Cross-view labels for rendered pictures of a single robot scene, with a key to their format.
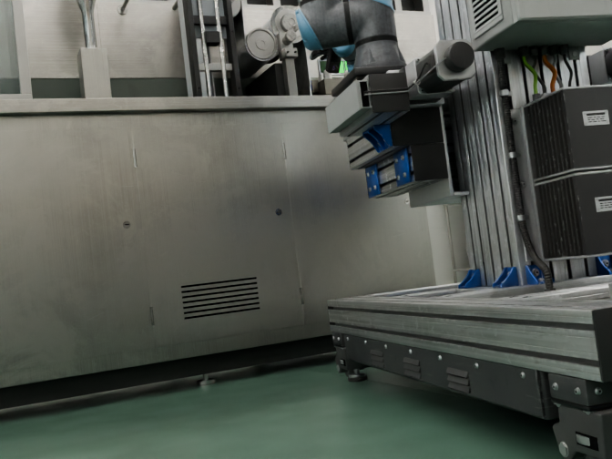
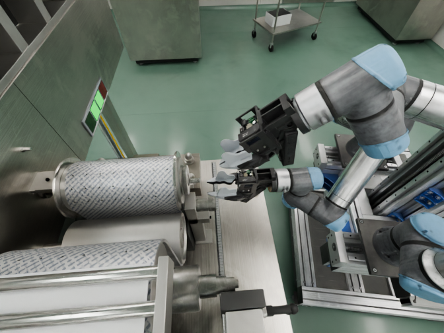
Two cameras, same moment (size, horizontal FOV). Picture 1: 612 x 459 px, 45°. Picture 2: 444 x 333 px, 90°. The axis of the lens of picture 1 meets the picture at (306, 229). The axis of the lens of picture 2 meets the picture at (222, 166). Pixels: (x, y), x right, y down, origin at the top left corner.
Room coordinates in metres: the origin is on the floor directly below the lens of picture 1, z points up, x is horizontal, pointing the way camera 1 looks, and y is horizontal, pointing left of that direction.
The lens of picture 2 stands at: (2.55, 0.21, 1.72)
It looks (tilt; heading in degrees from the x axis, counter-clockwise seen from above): 55 degrees down; 290
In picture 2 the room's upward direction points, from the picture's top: straight up
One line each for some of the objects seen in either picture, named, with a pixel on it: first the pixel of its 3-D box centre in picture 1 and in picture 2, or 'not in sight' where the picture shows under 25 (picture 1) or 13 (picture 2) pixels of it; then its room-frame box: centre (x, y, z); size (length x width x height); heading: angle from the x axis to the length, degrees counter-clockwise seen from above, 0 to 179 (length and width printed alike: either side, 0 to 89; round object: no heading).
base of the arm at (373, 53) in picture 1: (378, 59); (400, 243); (2.00, -0.25, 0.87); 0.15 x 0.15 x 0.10
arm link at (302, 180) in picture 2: not in sight; (302, 179); (2.43, -0.24, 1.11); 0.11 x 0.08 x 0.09; 24
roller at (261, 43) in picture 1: (250, 54); (131, 241); (2.81, 0.13, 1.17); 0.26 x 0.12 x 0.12; 24
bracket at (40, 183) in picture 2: not in sight; (46, 181); (3.02, 0.09, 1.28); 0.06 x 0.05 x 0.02; 24
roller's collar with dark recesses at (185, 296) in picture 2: not in sight; (180, 288); (2.63, 0.19, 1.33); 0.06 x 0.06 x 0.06; 24
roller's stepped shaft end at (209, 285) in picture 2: not in sight; (219, 285); (2.57, 0.16, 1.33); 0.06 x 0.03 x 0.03; 24
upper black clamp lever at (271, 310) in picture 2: not in sight; (279, 310); (2.48, 0.17, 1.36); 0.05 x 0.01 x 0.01; 24
